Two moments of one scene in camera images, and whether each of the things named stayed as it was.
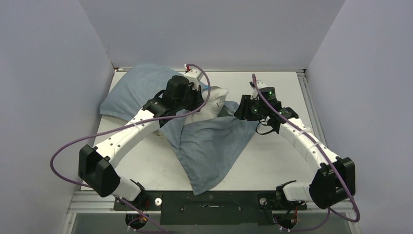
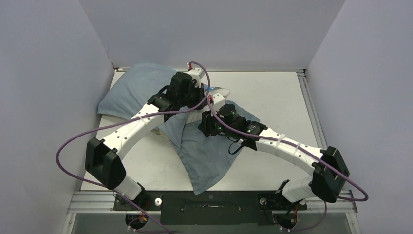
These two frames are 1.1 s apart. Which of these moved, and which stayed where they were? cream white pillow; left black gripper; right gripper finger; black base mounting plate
Moved: right gripper finger
Stayed: black base mounting plate; left black gripper; cream white pillow
